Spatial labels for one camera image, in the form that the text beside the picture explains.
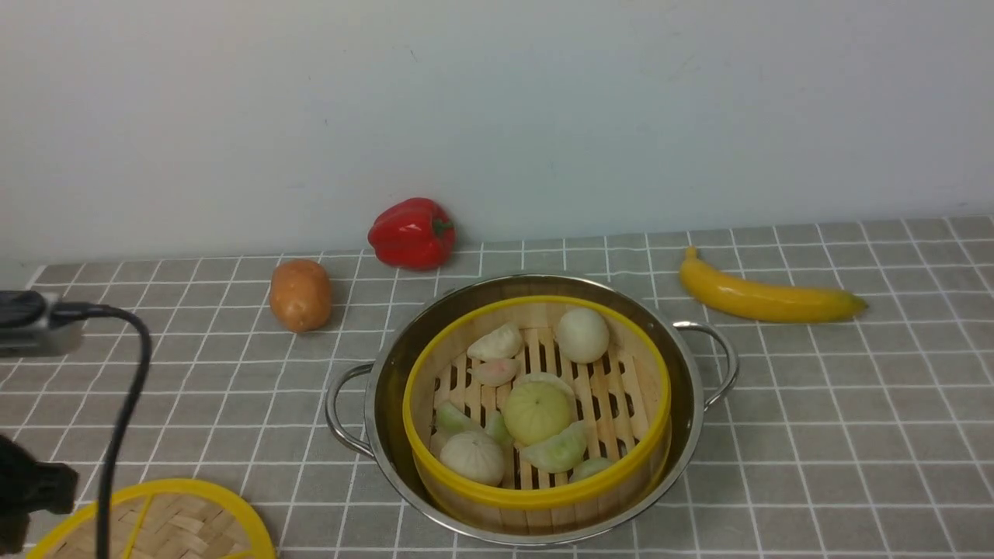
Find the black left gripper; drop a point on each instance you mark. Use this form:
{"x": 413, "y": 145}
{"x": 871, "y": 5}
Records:
{"x": 28, "y": 486}

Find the yellow-rimmed woven steamer lid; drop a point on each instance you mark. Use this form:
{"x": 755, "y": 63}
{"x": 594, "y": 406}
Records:
{"x": 179, "y": 518}

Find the yellow-rimmed bamboo steamer basket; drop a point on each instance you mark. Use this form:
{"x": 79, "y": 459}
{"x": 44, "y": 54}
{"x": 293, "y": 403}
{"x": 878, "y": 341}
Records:
{"x": 624, "y": 399}

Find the stainless steel pot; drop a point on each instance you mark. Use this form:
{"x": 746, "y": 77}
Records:
{"x": 363, "y": 407}

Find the brown potato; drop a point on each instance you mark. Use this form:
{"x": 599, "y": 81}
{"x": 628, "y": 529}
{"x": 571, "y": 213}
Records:
{"x": 300, "y": 295}

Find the white bun with pleats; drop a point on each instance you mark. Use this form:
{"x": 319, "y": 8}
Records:
{"x": 475, "y": 456}

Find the red bell pepper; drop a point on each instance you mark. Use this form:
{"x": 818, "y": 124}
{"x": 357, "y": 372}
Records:
{"x": 415, "y": 234}

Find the small green dumpling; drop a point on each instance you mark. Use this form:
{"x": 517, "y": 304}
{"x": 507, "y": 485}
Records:
{"x": 495, "y": 427}

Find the pink-tinted dumpling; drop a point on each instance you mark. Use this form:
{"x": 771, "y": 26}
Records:
{"x": 495, "y": 372}

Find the white dumpling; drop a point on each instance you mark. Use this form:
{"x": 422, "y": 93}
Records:
{"x": 503, "y": 343}

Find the large pale green bun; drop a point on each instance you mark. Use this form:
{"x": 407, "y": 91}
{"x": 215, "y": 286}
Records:
{"x": 535, "y": 411}

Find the light green dumpling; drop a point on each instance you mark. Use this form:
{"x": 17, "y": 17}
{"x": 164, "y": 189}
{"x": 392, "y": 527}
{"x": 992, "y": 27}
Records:
{"x": 559, "y": 453}

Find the pale green dumpling edge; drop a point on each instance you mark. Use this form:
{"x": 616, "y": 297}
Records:
{"x": 588, "y": 468}

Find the white round bun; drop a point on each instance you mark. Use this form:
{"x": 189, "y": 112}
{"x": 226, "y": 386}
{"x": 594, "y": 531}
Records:
{"x": 582, "y": 335}

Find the yellow banana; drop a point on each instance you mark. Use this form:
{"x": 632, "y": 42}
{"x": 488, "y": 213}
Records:
{"x": 756, "y": 301}

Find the grey checked tablecloth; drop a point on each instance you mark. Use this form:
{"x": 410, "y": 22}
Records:
{"x": 869, "y": 438}

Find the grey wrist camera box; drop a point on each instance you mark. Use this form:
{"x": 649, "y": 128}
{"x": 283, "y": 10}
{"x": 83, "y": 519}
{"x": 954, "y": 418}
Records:
{"x": 30, "y": 329}

